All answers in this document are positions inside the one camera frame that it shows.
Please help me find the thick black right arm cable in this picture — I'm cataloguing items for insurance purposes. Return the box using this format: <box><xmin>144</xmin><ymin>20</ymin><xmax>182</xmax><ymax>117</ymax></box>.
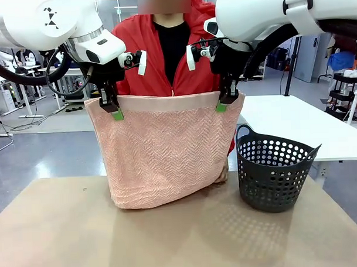
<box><xmin>240</xmin><ymin>24</ymin><xmax>301</xmax><ymax>80</ymax></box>

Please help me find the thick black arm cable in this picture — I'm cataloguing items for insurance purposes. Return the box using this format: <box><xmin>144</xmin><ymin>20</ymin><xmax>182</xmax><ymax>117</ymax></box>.
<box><xmin>0</xmin><ymin>44</ymin><xmax>72</xmax><ymax>88</ymax></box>
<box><xmin>240</xmin><ymin>24</ymin><xmax>301</xmax><ymax>80</ymax></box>

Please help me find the grey door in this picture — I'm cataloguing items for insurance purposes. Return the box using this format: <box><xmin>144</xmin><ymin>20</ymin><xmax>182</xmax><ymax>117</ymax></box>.
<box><xmin>292</xmin><ymin>34</ymin><xmax>323</xmax><ymax>84</ymax></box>

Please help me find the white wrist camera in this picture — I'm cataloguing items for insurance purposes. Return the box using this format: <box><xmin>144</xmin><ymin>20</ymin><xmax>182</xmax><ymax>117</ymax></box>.
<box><xmin>185</xmin><ymin>38</ymin><xmax>220</xmax><ymax>71</ymax></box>
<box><xmin>117</xmin><ymin>49</ymin><xmax>148</xmax><ymax>77</ymax></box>

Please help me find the black tripod stand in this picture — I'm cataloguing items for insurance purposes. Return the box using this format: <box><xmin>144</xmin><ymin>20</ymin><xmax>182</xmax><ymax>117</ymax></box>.
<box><xmin>278</xmin><ymin>35</ymin><xmax>304</xmax><ymax>97</ymax></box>

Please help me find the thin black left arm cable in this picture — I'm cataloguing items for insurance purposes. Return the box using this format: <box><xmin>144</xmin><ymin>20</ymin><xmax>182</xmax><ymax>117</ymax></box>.
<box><xmin>44</xmin><ymin>46</ymin><xmax>92</xmax><ymax>97</ymax></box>

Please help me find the dark grey perforated laundry basket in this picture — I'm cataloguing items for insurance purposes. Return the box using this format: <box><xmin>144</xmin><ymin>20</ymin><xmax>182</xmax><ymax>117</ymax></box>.
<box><xmin>235</xmin><ymin>122</ymin><xmax>325</xmax><ymax>215</ymax></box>

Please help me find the black rolling cart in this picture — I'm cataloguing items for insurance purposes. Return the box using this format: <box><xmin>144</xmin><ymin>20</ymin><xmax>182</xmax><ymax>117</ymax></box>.
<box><xmin>324</xmin><ymin>72</ymin><xmax>357</xmax><ymax>117</ymax></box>

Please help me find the person's left hand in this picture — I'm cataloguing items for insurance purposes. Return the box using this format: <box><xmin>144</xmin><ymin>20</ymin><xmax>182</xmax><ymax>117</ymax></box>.
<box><xmin>212</xmin><ymin>158</ymin><xmax>231</xmax><ymax>186</ymax></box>

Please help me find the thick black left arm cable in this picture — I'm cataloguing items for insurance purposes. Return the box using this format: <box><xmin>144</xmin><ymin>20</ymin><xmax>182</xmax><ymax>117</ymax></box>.
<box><xmin>0</xmin><ymin>44</ymin><xmax>72</xmax><ymax>88</ymax></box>

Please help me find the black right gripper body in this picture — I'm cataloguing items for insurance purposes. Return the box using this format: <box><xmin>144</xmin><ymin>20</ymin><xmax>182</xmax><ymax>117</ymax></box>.
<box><xmin>209</xmin><ymin>39</ymin><xmax>251</xmax><ymax>81</ymax></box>

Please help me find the person in red jacket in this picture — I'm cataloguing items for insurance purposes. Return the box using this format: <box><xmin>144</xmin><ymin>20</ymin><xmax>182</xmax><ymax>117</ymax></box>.
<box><xmin>110</xmin><ymin>0</ymin><xmax>238</xmax><ymax>160</ymax></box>

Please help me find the pink woven towel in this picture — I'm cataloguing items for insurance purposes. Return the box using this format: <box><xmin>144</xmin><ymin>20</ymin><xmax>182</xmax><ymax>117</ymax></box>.
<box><xmin>83</xmin><ymin>90</ymin><xmax>250</xmax><ymax>213</ymax></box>

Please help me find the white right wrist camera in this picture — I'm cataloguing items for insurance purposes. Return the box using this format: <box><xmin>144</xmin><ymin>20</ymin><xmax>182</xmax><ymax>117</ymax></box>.
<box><xmin>185</xmin><ymin>38</ymin><xmax>220</xmax><ymax>71</ymax></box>

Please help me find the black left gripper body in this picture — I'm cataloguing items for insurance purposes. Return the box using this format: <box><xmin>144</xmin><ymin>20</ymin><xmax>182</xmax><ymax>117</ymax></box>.
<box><xmin>81</xmin><ymin>57</ymin><xmax>127</xmax><ymax>91</ymax></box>

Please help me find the long white table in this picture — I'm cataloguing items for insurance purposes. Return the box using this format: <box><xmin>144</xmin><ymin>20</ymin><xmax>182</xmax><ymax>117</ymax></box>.
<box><xmin>237</xmin><ymin>91</ymin><xmax>357</xmax><ymax>165</ymax></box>

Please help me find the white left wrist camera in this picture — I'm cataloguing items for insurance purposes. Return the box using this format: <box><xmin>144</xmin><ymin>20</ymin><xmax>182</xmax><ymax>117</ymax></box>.
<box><xmin>117</xmin><ymin>49</ymin><xmax>148</xmax><ymax>77</ymax></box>

